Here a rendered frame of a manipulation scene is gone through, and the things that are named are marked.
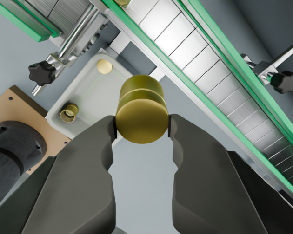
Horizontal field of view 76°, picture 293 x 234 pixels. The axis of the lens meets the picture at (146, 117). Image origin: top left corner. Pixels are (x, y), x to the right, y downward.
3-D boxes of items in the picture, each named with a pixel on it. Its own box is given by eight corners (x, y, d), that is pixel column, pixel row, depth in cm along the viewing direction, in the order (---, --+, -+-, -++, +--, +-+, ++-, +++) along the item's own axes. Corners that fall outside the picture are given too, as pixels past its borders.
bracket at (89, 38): (113, 20, 37) (109, 21, 31) (85, 56, 40) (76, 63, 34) (98, 5, 36) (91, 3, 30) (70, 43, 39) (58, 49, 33)
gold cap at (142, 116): (118, 74, 14) (110, 97, 11) (164, 73, 15) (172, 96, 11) (121, 114, 16) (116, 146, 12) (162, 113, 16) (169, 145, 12)
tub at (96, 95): (156, 88, 51) (161, 101, 43) (105, 139, 58) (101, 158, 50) (105, 41, 44) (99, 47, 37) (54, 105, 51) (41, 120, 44)
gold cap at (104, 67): (104, 51, 44) (102, 55, 40) (117, 61, 45) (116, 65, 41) (96, 63, 45) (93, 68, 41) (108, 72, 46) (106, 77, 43)
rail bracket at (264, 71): (269, 47, 36) (336, 64, 24) (238, 74, 38) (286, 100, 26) (258, 31, 34) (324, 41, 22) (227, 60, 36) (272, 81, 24)
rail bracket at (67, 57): (116, 11, 30) (106, 9, 19) (59, 85, 36) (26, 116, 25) (101, -4, 29) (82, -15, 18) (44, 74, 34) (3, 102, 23)
